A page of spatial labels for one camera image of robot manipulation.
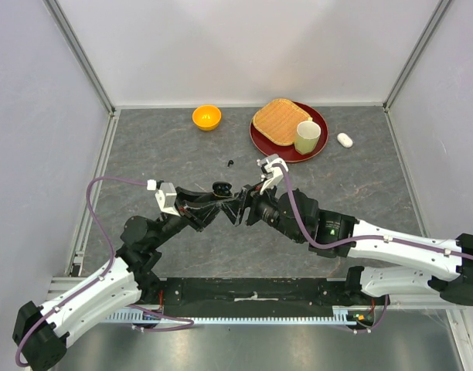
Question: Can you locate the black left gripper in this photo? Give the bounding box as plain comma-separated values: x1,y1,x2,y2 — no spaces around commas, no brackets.
150,185,224,248

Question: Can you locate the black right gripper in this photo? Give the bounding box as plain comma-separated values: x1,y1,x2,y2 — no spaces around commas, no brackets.
216,176,304,243

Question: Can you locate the black earbud charging case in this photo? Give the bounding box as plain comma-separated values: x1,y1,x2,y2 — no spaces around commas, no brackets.
212,182,233,199

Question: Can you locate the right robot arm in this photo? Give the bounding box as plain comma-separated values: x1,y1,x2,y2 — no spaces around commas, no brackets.
223,185,473,306

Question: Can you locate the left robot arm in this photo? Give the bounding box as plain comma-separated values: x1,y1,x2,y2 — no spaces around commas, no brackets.
12,182,223,370

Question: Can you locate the white earbud charging case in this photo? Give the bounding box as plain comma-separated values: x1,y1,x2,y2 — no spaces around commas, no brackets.
336,133,353,148

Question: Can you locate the dark red round tray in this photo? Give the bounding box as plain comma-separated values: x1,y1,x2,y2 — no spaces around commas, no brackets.
250,101,329,163

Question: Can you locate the woven bamboo tray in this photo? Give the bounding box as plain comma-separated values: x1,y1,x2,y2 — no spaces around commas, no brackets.
252,98,312,146

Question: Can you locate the pale green cup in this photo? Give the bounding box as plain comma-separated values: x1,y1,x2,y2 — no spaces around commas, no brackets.
294,121,322,155

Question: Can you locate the orange plastic bowl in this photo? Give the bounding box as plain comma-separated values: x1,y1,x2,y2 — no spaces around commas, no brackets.
192,105,222,131

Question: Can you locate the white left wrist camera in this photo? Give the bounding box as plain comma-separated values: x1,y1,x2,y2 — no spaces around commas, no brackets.
155,182,180,216

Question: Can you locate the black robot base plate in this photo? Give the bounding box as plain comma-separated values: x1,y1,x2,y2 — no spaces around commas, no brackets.
139,277,387,319

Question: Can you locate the light blue cable duct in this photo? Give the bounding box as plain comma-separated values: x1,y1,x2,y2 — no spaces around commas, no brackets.
102,308,356,325

